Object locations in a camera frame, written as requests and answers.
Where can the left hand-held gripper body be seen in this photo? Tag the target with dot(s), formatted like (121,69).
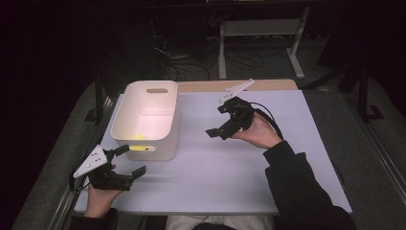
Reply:
(92,161)

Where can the white metal desk frame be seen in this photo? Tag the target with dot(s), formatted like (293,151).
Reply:
(261,27)

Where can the yellow shuttlecock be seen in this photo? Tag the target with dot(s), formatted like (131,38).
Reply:
(139,137)

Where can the person's right hand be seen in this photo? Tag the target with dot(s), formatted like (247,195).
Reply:
(260,134)

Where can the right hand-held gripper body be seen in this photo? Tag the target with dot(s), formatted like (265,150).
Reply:
(241,115)

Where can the person's left hand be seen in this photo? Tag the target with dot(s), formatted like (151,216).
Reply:
(98,201)

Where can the aluminium frame rail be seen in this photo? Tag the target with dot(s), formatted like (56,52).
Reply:
(65,199)
(383,159)

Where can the person's lap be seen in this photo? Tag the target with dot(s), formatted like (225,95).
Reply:
(242,222)

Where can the black metal stand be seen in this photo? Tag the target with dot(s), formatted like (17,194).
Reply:
(362,96)
(99,96)

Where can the white plastic storage bin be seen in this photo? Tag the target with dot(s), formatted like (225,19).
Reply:
(146,115)

